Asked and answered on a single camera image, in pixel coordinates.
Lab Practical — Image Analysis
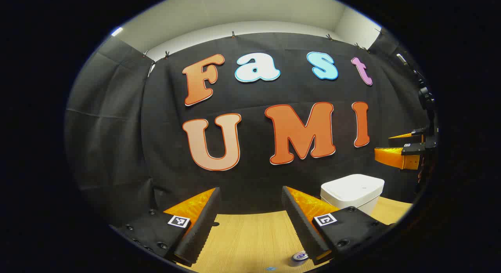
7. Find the wooden desktop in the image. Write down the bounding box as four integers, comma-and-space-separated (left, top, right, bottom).
172, 195, 413, 273

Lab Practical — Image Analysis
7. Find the white desktop garbage bin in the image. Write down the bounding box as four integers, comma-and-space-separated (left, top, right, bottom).
320, 174, 385, 215

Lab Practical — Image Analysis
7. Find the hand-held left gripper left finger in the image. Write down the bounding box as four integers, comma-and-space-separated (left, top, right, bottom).
112, 187, 222, 266

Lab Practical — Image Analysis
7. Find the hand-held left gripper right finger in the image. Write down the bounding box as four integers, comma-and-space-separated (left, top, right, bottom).
281, 186, 396, 266

